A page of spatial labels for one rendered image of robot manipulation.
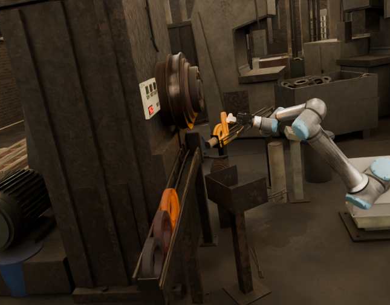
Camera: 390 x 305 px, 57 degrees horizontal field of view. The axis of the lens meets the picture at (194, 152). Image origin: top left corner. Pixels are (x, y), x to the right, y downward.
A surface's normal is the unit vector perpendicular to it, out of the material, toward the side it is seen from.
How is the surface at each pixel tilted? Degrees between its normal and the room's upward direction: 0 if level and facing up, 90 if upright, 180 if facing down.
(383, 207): 90
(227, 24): 90
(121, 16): 90
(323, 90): 90
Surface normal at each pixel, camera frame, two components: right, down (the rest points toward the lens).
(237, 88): -0.36, 0.32
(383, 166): -0.18, -0.43
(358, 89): 0.13, 0.27
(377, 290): -0.15, -0.94
